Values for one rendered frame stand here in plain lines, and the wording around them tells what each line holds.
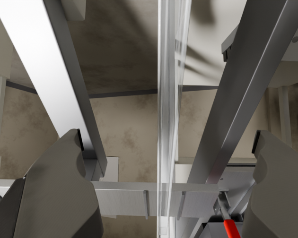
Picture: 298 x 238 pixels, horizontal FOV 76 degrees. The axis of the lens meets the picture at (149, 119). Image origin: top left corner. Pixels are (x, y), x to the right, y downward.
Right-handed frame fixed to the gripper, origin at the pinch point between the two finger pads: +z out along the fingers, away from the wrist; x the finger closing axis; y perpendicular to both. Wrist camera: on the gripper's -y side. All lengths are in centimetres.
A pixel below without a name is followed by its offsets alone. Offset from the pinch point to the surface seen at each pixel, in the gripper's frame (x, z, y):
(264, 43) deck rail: 8.6, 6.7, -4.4
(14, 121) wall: -230, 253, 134
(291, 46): 11.7, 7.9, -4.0
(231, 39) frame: 20, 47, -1
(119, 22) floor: -30, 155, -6
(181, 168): 8, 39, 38
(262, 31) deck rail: 8.6, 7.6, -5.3
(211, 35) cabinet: 15, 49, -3
